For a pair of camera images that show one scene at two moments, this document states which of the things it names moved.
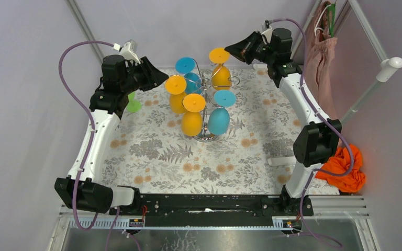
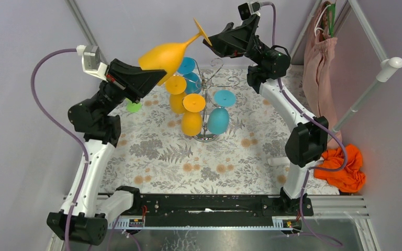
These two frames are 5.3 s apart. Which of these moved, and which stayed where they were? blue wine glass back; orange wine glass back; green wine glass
Moved: orange wine glass back
Stayed: green wine glass; blue wine glass back
